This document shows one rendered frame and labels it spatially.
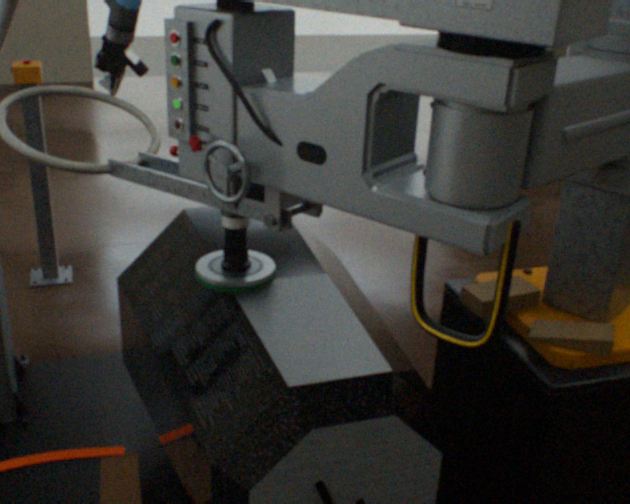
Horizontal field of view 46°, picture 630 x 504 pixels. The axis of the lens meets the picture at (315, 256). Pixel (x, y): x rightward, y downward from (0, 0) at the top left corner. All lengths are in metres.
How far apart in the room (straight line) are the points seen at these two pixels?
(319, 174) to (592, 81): 0.59
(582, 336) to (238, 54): 1.08
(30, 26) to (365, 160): 7.27
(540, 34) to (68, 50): 7.64
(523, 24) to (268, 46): 0.70
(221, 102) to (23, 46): 6.97
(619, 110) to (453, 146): 0.50
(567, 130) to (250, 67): 0.71
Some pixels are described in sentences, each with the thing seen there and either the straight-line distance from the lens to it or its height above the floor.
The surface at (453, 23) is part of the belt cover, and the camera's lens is 1.37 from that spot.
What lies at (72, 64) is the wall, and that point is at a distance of 8.71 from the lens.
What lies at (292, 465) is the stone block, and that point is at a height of 0.68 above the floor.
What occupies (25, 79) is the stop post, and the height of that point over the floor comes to 1.02.
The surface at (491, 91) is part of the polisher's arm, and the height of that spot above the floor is 1.48.
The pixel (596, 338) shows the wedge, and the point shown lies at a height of 0.82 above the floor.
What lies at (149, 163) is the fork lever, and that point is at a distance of 2.28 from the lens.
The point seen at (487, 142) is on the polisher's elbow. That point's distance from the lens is 1.42.
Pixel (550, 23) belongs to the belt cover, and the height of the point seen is 1.60.
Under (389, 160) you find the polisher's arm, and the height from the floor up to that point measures 1.28.
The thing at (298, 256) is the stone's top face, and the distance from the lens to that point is 2.21.
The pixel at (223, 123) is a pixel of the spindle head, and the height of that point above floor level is 1.29.
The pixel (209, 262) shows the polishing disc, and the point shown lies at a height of 0.87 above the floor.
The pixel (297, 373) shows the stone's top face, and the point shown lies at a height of 0.82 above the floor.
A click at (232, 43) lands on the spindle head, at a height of 1.48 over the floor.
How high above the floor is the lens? 1.74
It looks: 24 degrees down
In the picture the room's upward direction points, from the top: 3 degrees clockwise
